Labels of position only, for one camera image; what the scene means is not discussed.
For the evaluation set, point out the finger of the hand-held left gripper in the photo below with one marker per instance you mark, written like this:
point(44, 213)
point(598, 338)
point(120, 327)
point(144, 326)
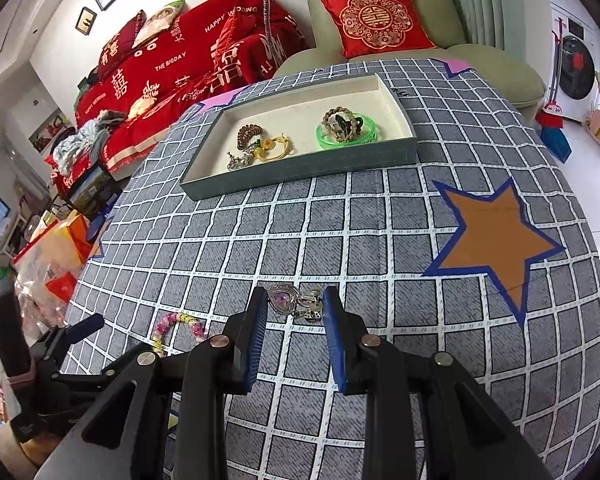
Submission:
point(80, 326)
point(90, 375)

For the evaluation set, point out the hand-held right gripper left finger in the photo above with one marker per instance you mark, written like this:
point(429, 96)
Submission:
point(255, 347)

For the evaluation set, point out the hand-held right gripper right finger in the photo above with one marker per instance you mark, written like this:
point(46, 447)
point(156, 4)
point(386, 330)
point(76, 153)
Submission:
point(336, 347)

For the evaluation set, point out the silver charm pendant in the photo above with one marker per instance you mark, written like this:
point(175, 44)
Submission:
point(310, 307)

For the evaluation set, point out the grey jewelry tray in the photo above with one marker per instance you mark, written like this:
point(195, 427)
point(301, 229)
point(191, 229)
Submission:
point(300, 170)

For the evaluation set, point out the black hair claw clip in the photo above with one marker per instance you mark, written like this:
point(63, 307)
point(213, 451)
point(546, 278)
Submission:
point(341, 122)

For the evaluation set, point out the small silver jewelry piece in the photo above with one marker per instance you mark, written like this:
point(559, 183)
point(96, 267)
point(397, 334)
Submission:
point(237, 160)

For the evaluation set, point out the orange paper bag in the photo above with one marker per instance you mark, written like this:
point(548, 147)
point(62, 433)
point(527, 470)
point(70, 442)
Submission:
point(65, 240)

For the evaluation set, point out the grey checked tablecloth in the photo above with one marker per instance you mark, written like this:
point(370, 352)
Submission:
point(380, 240)

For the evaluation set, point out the dark cardboard box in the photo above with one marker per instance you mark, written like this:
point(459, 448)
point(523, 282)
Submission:
point(92, 187)

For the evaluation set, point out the pile of clothes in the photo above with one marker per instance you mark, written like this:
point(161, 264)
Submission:
point(80, 142)

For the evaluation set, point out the red pillow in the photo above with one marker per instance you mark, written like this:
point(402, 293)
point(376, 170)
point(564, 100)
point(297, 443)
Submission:
point(120, 45)

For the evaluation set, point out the red covered sofa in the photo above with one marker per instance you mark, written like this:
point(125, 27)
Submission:
point(190, 60)

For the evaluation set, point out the blue bin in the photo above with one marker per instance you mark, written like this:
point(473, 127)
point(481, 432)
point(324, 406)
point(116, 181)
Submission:
point(555, 142)

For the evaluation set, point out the photo print cushion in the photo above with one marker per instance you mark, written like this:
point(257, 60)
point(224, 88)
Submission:
point(157, 20)

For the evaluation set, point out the red broom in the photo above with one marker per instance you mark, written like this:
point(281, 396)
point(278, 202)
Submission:
point(550, 112)

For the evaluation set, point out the pale green armchair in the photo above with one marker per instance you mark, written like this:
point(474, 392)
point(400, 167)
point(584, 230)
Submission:
point(505, 72)

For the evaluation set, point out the red embroidered cushion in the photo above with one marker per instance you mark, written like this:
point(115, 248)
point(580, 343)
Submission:
point(375, 20)

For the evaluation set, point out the silver tinsel pole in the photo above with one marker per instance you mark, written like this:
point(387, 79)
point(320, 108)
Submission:
point(266, 10)

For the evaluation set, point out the white washing machine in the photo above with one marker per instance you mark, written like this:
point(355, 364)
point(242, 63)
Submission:
point(577, 62)

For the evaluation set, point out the pale green ribbed panel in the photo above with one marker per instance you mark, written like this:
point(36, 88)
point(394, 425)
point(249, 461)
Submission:
point(485, 0)

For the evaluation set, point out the low wall picture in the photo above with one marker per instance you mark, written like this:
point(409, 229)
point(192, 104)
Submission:
point(47, 132)

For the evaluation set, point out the small dark picture frame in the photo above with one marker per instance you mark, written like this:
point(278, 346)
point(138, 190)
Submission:
point(86, 20)

